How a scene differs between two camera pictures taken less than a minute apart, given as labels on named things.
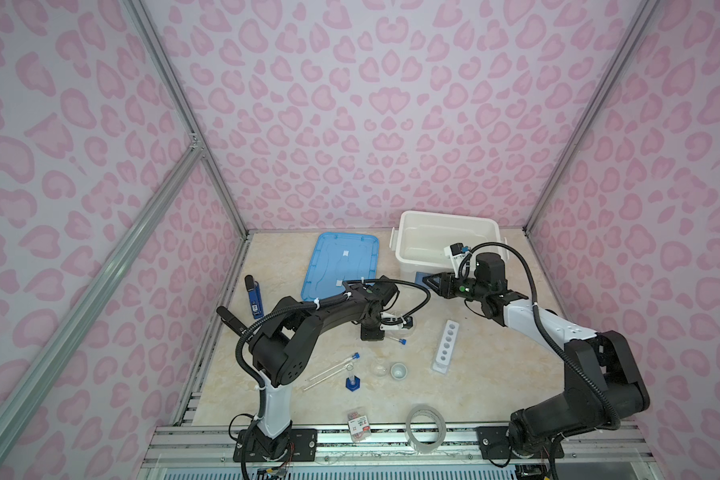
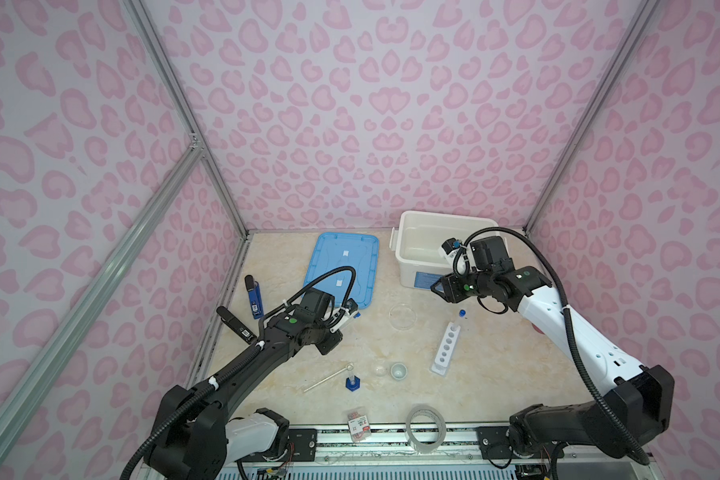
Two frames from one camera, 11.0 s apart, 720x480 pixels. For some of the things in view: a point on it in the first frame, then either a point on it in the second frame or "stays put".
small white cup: [398, 371] stays put
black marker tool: [230, 320] stays put
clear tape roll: [427, 410] stays put
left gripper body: [378, 321] → [325, 338]
